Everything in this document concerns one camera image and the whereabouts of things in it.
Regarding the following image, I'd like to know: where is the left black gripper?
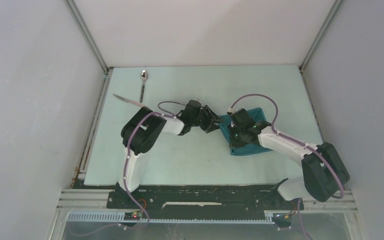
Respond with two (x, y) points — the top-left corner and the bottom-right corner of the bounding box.
(190, 105), (224, 134)

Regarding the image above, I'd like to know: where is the teal cloth napkin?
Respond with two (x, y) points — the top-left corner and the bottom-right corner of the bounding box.
(218, 107), (271, 156)

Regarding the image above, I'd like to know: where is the silver knife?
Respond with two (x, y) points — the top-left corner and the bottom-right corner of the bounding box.
(112, 93), (145, 108)

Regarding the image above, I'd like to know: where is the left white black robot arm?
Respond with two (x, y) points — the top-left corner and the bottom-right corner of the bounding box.
(117, 100), (223, 208)

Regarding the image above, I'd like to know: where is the grey slotted cable duct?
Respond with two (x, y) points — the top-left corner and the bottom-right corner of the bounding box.
(65, 211), (274, 225)

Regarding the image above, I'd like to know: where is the silver spoon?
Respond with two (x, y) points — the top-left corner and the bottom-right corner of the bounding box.
(139, 70), (149, 103)

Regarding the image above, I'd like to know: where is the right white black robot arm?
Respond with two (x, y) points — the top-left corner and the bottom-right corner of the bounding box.
(227, 108), (350, 209)

